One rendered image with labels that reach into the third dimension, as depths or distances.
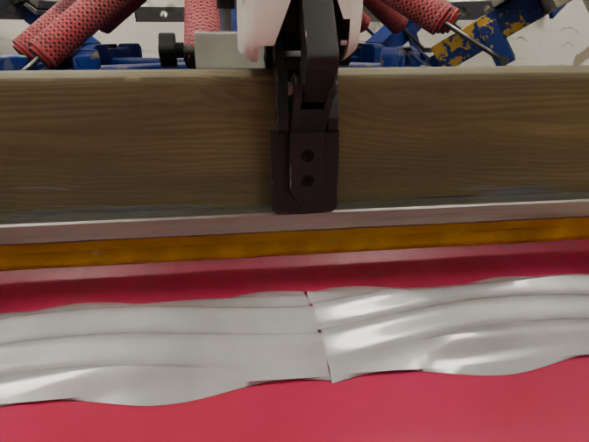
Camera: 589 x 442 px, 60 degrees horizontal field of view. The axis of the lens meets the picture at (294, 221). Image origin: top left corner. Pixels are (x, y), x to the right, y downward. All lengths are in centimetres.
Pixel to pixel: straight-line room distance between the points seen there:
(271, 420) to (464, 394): 7
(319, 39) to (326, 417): 13
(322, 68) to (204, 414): 13
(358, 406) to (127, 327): 10
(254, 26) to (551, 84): 16
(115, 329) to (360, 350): 10
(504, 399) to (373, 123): 14
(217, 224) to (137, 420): 10
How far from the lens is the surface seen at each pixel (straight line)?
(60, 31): 89
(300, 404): 19
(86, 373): 21
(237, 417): 19
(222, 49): 53
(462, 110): 27
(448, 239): 30
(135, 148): 25
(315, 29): 20
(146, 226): 25
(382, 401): 19
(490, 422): 20
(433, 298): 25
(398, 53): 92
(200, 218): 25
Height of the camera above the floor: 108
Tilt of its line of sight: 20 degrees down
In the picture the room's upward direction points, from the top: straight up
